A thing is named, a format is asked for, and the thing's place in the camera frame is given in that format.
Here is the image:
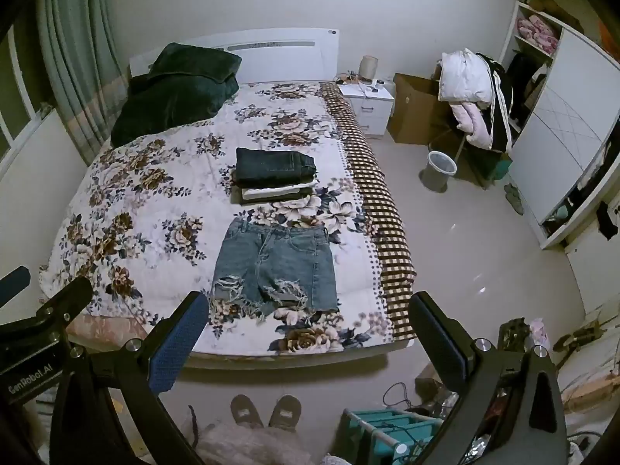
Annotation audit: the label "window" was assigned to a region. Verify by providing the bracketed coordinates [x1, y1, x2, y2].
[0, 24, 54, 165]

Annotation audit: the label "pink folded bedding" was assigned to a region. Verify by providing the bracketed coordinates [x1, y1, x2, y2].
[515, 14, 559, 53]

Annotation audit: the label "person's right grey slipper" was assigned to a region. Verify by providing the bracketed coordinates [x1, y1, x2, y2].
[268, 394, 302, 433]

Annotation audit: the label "brown cardboard box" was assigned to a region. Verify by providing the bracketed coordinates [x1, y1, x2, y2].
[387, 73, 458, 145]

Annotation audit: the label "black garment with white stripes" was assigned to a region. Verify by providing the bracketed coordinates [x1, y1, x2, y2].
[476, 52, 514, 152]

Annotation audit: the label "person's pink fuzzy clothing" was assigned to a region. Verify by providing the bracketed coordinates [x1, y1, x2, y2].
[181, 421, 320, 465]

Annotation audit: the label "white wardrobe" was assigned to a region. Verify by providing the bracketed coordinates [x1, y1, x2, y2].
[499, 0, 620, 251]

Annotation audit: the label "person's left grey slipper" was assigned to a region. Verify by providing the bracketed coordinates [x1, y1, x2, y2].
[231, 394, 265, 429]

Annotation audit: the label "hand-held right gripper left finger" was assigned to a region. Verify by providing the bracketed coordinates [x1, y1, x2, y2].
[48, 291, 210, 465]

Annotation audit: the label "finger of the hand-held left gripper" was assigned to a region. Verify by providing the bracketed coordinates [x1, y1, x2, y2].
[28, 276, 94, 332]
[0, 266, 31, 302]

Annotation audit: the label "grey waste bin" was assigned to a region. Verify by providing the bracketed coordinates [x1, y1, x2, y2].
[425, 150, 458, 193]

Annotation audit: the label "person's grey slipper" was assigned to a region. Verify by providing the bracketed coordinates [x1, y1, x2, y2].
[231, 394, 265, 429]
[268, 394, 302, 433]

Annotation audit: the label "ripped blue denim shorts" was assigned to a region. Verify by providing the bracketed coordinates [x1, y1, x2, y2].
[210, 217, 340, 321]

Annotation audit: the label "black cable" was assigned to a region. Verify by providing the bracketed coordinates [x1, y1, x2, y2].
[382, 382, 444, 417]

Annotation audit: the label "green striped curtain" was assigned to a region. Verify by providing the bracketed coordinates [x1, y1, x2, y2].
[36, 0, 127, 165]

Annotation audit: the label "white bed with headboard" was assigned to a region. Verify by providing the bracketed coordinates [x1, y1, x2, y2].
[63, 28, 417, 370]

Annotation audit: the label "checkered bed sheet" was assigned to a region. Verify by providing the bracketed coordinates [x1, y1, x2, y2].
[320, 81, 418, 342]

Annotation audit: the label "folded dark jeans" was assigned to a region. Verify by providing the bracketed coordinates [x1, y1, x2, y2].
[235, 147, 318, 186]

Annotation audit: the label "white puffer jacket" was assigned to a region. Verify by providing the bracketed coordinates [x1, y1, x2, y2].
[438, 48, 496, 104]

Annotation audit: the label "floral quilt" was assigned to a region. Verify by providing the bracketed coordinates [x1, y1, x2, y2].
[39, 80, 388, 355]

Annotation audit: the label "teal rack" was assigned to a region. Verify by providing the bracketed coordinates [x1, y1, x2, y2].
[343, 408, 444, 465]

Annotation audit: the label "folded white garment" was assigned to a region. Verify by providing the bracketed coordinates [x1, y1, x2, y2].
[242, 178, 320, 200]

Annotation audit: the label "pink garment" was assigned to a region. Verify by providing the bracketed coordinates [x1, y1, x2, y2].
[449, 101, 492, 150]

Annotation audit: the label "dark green blanket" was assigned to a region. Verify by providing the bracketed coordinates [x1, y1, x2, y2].
[110, 43, 242, 149]

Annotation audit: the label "white nightstand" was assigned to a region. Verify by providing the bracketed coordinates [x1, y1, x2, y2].
[336, 79, 396, 139]

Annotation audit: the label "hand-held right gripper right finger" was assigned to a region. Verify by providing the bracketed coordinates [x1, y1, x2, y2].
[408, 291, 568, 465]

